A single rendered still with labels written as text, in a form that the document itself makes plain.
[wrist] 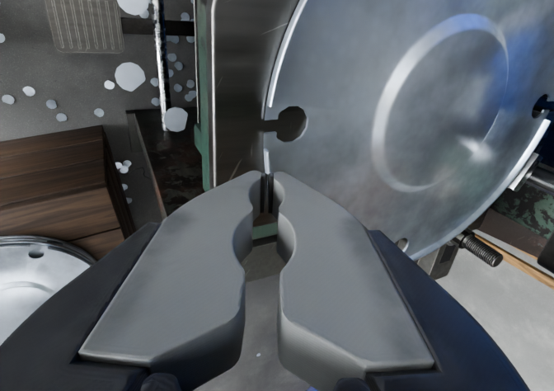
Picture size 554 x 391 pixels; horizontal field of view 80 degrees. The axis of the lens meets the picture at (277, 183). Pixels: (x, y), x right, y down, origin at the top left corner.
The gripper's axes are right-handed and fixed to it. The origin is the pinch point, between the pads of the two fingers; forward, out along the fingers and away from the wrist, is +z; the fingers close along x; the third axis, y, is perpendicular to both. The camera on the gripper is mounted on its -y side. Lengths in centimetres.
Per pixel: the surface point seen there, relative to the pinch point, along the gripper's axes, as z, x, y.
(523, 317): 88, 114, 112
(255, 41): 6.8, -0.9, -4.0
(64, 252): 34, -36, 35
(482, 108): 13.9, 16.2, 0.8
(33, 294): 31, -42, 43
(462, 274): 115, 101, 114
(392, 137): 10.2, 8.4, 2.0
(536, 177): 20.2, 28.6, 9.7
